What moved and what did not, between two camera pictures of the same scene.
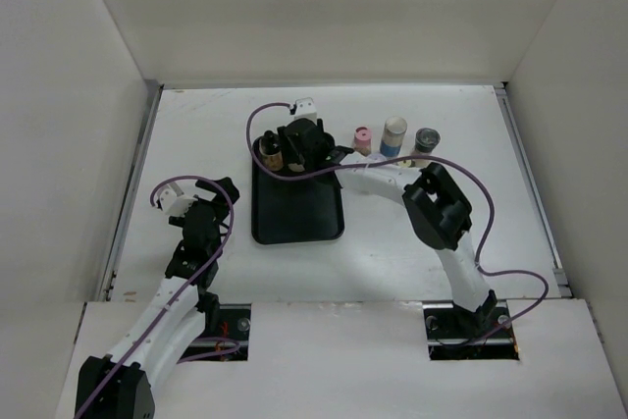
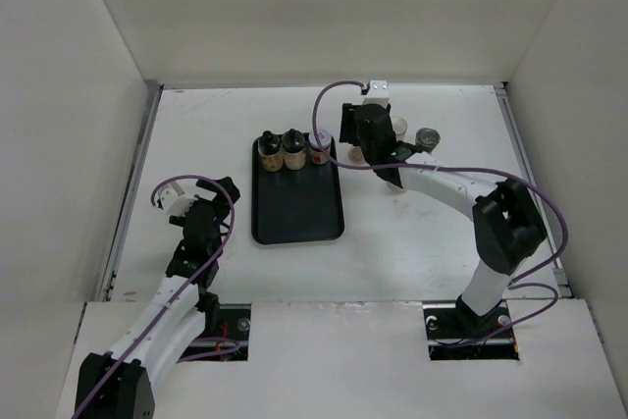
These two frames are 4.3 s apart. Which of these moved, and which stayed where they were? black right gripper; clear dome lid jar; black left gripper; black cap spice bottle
Moved: black right gripper
Stayed: black left gripper; clear dome lid jar; black cap spice bottle
